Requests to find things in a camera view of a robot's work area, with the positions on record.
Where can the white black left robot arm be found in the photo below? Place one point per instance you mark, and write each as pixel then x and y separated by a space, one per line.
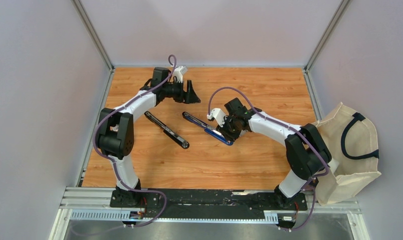
pixel 114 133

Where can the black stapler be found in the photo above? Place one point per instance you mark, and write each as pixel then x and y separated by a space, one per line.
pixel 168 131

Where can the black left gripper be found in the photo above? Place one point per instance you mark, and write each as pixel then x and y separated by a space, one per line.
pixel 190 97

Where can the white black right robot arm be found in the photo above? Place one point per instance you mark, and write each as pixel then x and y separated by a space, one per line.
pixel 306 151

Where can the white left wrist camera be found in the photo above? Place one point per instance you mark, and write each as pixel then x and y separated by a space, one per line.
pixel 178 74

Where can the aluminium frame rail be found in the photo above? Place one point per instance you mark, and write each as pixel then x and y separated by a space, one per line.
pixel 92 203

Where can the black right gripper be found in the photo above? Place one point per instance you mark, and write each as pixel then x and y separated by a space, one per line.
pixel 229 136

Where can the blue stapler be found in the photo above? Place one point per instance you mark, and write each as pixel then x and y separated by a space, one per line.
pixel 207 128

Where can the beige tote bag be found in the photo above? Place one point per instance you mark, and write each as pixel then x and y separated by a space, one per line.
pixel 352 140

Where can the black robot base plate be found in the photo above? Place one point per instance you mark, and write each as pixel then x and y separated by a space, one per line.
pixel 209 204

